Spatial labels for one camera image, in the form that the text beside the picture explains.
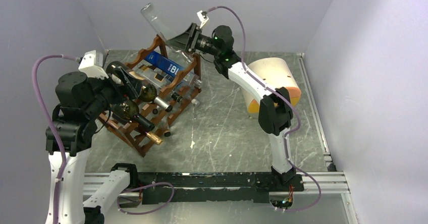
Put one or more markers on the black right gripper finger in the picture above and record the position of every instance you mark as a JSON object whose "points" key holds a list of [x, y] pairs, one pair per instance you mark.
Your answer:
{"points": [[180, 40], [179, 47]]}

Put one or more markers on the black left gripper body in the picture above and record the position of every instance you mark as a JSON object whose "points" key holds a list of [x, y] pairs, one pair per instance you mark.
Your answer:
{"points": [[107, 91]]}

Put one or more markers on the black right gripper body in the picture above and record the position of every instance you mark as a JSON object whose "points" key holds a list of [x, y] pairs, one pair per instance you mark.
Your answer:
{"points": [[197, 41]]}

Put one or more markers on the green wine bottle silver neck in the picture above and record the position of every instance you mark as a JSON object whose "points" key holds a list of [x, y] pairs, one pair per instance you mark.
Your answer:
{"points": [[149, 92]]}

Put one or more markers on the tall clear glass bottle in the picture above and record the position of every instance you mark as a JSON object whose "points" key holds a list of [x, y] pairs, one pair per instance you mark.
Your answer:
{"points": [[164, 30]]}

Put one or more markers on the dark wine bottle black neck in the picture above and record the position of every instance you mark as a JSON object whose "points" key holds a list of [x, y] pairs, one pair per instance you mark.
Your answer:
{"points": [[129, 112]]}

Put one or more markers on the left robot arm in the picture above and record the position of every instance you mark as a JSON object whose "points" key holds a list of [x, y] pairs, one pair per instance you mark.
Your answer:
{"points": [[68, 142]]}

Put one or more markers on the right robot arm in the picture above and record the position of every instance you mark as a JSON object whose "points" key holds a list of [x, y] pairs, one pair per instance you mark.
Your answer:
{"points": [[275, 109]]}

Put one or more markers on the clear bottle black cap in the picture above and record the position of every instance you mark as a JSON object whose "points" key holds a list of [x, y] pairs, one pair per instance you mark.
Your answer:
{"points": [[155, 78]]}

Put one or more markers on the blue glass bottle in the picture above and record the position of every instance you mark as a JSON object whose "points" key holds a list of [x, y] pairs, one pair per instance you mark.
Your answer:
{"points": [[166, 65]]}

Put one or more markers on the brown wooden wine rack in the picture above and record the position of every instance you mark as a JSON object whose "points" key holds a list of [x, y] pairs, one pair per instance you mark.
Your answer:
{"points": [[132, 133]]}

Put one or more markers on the clear bottle silver cap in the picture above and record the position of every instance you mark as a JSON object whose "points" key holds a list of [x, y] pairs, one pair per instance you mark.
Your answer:
{"points": [[187, 95]]}

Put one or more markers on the amber bottle gold foil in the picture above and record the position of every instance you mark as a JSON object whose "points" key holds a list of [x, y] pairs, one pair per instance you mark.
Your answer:
{"points": [[153, 137]]}

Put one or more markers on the white cylindrical drawer box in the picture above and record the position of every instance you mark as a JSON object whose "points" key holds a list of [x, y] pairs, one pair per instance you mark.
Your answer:
{"points": [[276, 73]]}

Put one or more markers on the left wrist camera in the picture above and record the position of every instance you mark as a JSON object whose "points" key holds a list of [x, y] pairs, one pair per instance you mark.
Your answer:
{"points": [[92, 65]]}

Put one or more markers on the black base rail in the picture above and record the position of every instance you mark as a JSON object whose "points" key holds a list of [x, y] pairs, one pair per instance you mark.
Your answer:
{"points": [[158, 187]]}

